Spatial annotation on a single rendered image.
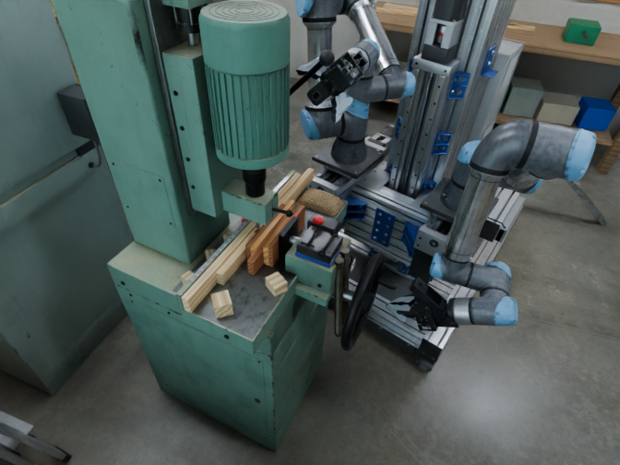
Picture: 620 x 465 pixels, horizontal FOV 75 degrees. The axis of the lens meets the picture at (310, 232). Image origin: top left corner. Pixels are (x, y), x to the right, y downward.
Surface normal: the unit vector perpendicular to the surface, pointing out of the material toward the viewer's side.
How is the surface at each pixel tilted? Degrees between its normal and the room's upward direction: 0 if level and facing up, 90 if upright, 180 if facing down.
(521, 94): 90
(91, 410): 0
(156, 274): 0
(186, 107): 90
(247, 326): 0
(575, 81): 90
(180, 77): 90
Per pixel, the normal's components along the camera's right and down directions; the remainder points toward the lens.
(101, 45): -0.43, 0.59
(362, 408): 0.04, -0.74
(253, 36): 0.27, 0.66
